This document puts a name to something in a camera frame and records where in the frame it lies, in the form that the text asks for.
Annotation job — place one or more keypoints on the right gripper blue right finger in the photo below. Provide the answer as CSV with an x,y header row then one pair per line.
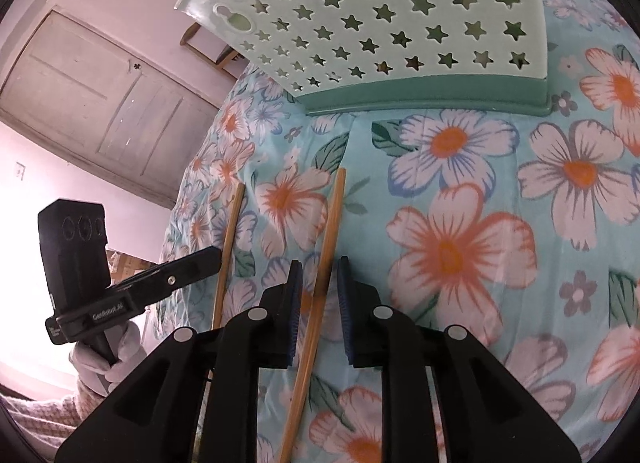
x,y
345,291

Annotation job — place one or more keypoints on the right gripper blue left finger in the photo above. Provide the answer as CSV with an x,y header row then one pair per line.
x,y
294,289

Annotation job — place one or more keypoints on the wooden chopstick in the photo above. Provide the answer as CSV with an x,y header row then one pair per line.
x,y
226,255
318,302

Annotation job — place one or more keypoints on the left checked forearm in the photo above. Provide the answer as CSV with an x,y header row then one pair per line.
x,y
47,424

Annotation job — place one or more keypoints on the left white gloved hand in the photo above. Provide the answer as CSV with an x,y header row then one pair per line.
x,y
100,375

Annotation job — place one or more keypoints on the floral blue tablecloth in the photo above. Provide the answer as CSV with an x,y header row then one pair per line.
x,y
524,230

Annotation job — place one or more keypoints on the white door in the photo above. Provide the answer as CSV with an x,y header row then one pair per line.
x,y
88,99

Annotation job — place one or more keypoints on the mint green utensil holder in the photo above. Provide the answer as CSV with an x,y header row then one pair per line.
x,y
362,55

